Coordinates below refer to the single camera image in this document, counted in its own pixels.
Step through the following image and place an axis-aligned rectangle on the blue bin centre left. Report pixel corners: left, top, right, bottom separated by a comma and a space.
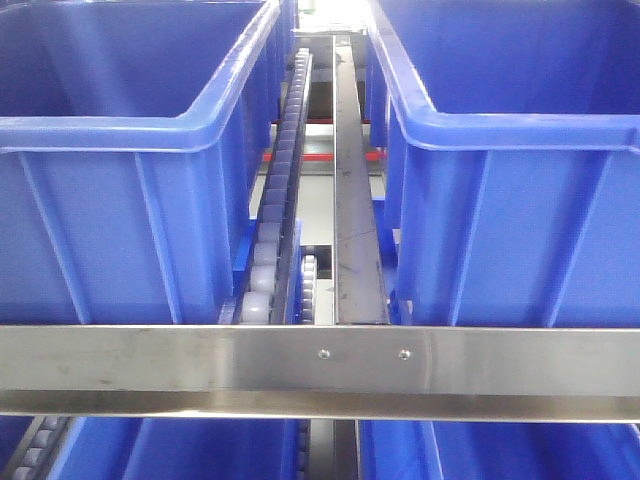
1, 1, 285, 324

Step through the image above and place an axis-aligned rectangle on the blue bin centre right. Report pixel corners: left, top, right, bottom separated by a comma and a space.
367, 1, 639, 328

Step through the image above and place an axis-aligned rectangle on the blue bin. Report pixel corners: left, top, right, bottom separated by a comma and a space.
359, 420, 639, 479
1, 1, 285, 324
0, 415, 301, 480
367, 1, 639, 328

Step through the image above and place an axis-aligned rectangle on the blue bin lower right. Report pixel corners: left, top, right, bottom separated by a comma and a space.
359, 420, 639, 479

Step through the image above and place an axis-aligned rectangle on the steel divider rail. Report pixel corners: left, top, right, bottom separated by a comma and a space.
332, 35, 390, 325

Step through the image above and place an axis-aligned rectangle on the lower left roller track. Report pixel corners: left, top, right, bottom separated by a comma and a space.
1, 415, 73, 480

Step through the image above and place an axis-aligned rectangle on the short black roller track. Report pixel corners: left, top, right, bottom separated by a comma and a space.
300, 254, 318, 324

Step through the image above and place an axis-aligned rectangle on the white roller track rail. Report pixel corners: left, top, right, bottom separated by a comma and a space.
217, 48, 313, 325

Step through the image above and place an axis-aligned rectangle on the stainless steel shelf rack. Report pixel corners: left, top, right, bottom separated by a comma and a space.
1, 325, 639, 423

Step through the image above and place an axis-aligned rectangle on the blue bin lower left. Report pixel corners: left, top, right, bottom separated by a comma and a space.
0, 415, 301, 480

